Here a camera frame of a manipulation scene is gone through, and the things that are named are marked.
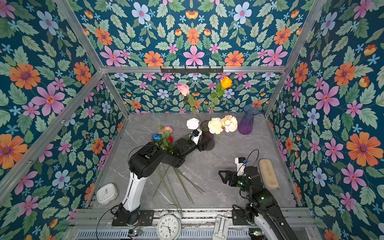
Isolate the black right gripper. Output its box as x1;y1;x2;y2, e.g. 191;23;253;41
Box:
218;170;253;196

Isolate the dark pink ribbed glass vase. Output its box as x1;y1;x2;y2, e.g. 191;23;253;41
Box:
200;120;215;141

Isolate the white rose stem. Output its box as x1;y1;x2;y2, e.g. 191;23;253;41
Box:
187;118;200;137

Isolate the cream double-bloom flower stem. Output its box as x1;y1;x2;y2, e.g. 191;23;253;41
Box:
208;115;238;140

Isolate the pink rose stem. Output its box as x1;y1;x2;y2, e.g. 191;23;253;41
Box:
177;84;203;123

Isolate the yellow rose stem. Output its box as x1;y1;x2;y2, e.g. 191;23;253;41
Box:
209;77;233;115

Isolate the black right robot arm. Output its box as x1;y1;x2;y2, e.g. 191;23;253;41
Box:
218;166;298;240

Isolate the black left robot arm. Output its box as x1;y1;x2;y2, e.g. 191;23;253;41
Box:
113;136;215;226

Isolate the pile of artificial flowers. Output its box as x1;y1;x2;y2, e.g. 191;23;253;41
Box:
152;126;198;208

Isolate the purple ribbed glass vase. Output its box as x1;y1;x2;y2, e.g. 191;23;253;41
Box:
238;104;260;135

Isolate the beige cloth roll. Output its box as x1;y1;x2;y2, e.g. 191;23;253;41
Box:
259;159;280;190

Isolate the white twin-bell alarm clock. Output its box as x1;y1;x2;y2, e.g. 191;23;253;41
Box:
156;205;182;240

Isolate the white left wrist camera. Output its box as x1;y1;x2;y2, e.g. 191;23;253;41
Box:
191;129;203;145

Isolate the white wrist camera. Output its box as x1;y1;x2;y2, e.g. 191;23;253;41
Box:
191;129;203;145
235;157;248;176

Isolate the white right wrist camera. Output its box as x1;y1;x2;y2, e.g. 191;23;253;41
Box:
235;157;248;176

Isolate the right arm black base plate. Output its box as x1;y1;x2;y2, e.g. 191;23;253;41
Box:
232;209;255;226

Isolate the white plastic clip bracket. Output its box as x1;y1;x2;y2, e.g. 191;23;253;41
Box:
212;215;230;240

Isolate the black hook rail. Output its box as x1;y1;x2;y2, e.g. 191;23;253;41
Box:
160;66;224;74

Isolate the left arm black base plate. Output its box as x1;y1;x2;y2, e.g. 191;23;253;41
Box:
112;209;155;227

